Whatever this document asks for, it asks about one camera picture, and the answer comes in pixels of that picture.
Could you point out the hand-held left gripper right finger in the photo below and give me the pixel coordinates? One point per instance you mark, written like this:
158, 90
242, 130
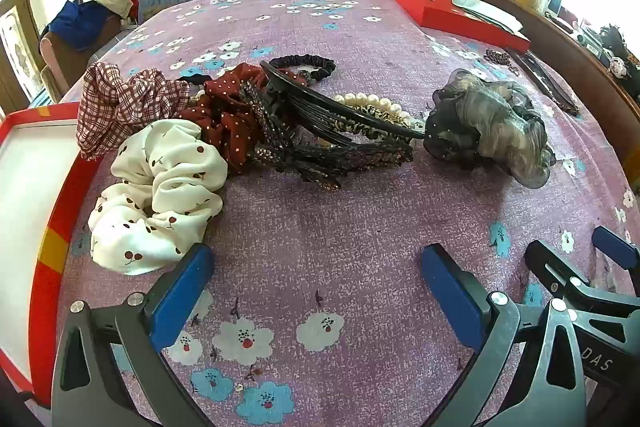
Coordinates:
450, 292

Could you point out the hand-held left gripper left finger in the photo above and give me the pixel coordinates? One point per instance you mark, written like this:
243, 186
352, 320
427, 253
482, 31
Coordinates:
186, 292

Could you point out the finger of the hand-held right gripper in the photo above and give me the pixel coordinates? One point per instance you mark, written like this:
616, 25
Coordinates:
555, 267
617, 247

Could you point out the white cherry print scrunchie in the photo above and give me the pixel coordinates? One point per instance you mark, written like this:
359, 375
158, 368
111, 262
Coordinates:
165, 192

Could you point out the grey organza scrunchie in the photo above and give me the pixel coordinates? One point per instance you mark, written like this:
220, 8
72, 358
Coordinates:
490, 122

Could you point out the dark red dotted scrunchie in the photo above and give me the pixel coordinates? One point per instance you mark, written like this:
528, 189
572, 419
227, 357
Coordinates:
230, 127

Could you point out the red tray with white inside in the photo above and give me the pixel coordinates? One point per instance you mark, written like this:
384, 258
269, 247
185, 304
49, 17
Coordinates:
30, 207

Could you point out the brown rhinestone hair clip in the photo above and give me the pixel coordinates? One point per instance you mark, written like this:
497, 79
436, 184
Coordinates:
310, 163

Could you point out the red plaid scrunchie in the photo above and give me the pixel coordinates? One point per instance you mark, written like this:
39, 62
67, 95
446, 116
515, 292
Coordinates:
115, 107

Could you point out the purple floral bedsheet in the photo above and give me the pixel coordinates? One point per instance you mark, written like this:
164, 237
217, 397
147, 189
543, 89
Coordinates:
325, 232

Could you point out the dark patterned headband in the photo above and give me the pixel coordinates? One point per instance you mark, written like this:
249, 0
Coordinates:
545, 82

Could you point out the wooden desk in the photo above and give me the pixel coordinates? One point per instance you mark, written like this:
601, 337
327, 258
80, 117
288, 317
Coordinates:
575, 47

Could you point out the brown armchair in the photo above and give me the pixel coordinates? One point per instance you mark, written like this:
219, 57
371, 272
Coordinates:
75, 52

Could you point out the white paper sheet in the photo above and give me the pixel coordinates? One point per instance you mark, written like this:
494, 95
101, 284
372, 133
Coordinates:
492, 9

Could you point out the red flat box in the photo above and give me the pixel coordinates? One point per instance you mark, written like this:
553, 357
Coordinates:
450, 14

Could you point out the blue clothing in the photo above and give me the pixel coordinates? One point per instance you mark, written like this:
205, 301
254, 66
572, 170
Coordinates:
80, 19

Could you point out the wooden glass door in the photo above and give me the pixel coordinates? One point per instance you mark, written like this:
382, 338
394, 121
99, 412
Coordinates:
17, 42

